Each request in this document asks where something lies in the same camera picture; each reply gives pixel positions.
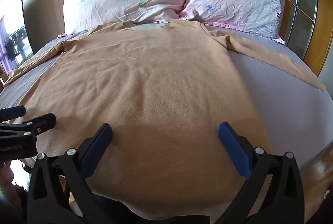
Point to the tan long-sleeved shirt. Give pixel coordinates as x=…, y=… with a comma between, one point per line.
x=145, y=99

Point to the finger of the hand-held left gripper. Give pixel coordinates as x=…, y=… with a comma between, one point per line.
x=15, y=111
x=44, y=120

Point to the person's left hand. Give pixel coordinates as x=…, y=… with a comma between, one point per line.
x=7, y=177

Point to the window with hanging clothes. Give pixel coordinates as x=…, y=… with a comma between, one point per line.
x=13, y=39

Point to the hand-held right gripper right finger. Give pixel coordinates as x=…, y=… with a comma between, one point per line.
x=234, y=148

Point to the wardrobe with glass door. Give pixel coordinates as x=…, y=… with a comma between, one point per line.
x=312, y=10

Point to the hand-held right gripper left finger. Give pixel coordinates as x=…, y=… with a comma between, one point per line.
x=95, y=146

